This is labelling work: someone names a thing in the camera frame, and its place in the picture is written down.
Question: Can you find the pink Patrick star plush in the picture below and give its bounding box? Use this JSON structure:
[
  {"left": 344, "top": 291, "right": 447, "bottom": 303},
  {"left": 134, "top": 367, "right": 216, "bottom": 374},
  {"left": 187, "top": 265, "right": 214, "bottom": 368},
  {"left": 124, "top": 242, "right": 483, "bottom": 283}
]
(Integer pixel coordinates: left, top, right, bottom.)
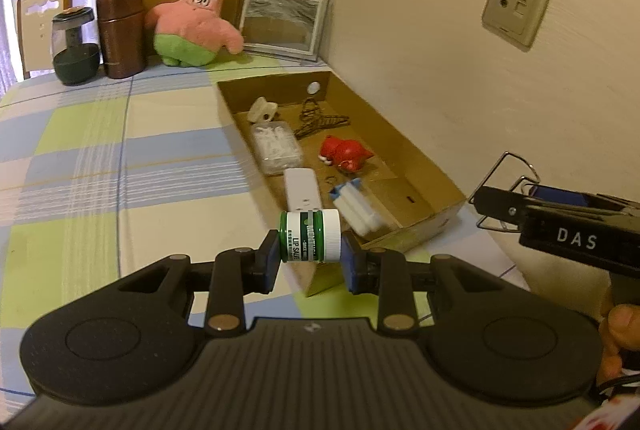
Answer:
[{"left": 144, "top": 0, "right": 244, "bottom": 68}]

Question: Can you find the leopard print hair band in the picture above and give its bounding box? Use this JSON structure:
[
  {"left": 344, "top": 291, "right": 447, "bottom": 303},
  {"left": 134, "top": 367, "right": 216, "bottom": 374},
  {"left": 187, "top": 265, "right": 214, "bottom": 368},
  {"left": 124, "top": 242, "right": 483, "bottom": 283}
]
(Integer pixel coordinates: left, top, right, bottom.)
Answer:
[{"left": 294, "top": 98, "right": 350, "bottom": 140}]

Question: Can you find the dark green glass jar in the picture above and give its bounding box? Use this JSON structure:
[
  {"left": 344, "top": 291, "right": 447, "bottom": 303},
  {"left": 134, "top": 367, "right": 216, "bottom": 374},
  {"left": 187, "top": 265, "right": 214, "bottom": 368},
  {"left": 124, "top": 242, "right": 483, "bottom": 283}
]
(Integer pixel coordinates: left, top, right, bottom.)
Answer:
[{"left": 51, "top": 7, "right": 101, "bottom": 86}]

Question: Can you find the clear box of floss picks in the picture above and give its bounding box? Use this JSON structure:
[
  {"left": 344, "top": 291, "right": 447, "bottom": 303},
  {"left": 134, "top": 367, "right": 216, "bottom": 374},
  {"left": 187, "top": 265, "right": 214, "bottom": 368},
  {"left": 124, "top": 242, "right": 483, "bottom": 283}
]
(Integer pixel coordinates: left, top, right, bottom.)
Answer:
[{"left": 250, "top": 120, "right": 304, "bottom": 176}]

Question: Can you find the checkered tablecloth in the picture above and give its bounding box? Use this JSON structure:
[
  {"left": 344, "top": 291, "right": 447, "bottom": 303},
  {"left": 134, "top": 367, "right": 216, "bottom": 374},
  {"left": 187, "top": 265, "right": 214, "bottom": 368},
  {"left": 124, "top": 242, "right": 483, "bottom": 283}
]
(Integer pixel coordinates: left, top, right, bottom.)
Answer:
[{"left": 1, "top": 56, "right": 524, "bottom": 418}]

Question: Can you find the red toy figure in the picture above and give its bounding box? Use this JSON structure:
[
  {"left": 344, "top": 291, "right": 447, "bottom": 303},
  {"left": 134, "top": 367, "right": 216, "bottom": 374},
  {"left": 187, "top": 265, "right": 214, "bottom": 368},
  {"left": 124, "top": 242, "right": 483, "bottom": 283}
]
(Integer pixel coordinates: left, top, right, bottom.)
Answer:
[{"left": 318, "top": 135, "right": 374, "bottom": 173}]

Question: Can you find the framed sand picture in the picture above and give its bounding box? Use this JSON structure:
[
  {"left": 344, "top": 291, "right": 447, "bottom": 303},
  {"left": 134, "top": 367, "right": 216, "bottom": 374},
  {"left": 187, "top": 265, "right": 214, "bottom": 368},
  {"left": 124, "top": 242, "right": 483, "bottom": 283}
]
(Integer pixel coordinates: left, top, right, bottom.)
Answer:
[{"left": 238, "top": 0, "right": 331, "bottom": 62}]

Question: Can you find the cardboard tray box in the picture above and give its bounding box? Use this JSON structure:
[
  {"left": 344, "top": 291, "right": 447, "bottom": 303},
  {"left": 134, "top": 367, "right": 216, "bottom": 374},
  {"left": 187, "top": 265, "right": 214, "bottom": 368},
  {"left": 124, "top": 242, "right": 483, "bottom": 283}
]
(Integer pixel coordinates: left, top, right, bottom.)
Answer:
[{"left": 214, "top": 70, "right": 468, "bottom": 298}]

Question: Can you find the person right hand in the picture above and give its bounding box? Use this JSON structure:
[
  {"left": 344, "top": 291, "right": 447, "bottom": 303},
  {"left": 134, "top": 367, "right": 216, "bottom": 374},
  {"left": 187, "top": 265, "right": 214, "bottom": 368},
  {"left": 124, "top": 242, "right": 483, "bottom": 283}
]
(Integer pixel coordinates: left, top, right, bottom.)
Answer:
[{"left": 597, "top": 288, "right": 640, "bottom": 384}]

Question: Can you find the white wall outlet plate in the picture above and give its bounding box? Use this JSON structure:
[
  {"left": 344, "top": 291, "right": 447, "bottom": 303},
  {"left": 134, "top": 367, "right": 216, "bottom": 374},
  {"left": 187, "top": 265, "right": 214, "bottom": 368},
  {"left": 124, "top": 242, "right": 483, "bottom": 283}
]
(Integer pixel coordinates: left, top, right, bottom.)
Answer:
[{"left": 482, "top": 0, "right": 550, "bottom": 51}]

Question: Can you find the blue binder clip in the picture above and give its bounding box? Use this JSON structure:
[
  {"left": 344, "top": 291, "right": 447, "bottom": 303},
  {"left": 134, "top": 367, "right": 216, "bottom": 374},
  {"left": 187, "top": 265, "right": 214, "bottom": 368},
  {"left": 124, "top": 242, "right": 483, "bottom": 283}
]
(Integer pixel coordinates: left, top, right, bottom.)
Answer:
[{"left": 329, "top": 178, "right": 385, "bottom": 239}]

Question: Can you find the white square night light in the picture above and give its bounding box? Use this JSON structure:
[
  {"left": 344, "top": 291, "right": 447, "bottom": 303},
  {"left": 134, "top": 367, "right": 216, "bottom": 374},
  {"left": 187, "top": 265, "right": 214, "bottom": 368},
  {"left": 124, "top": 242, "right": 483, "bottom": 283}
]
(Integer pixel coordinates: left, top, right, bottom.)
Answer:
[{"left": 247, "top": 97, "right": 278, "bottom": 124}]

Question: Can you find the cream wooden chair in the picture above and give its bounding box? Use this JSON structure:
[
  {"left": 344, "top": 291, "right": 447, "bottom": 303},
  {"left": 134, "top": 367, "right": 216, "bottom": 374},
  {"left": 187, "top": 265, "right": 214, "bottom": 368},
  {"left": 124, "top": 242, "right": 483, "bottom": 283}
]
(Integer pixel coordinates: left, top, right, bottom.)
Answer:
[{"left": 16, "top": 0, "right": 73, "bottom": 79}]

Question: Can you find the white remote control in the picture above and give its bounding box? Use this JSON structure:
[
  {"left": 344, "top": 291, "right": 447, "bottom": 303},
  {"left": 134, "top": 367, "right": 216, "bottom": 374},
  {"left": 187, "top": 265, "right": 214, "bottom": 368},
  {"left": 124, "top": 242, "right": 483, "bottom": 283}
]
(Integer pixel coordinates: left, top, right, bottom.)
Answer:
[{"left": 283, "top": 168, "right": 322, "bottom": 211}]

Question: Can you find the gold TP-Link square router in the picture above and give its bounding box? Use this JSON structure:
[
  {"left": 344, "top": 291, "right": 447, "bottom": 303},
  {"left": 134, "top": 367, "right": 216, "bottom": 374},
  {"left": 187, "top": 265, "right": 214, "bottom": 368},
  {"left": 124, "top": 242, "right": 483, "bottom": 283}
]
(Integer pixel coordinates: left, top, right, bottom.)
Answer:
[{"left": 369, "top": 178, "right": 435, "bottom": 228}]

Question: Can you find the brown metal canister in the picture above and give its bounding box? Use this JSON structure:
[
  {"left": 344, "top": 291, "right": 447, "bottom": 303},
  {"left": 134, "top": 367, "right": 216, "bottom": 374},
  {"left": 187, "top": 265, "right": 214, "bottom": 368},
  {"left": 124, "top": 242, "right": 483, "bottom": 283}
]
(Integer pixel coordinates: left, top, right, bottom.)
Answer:
[{"left": 96, "top": 0, "right": 146, "bottom": 79}]

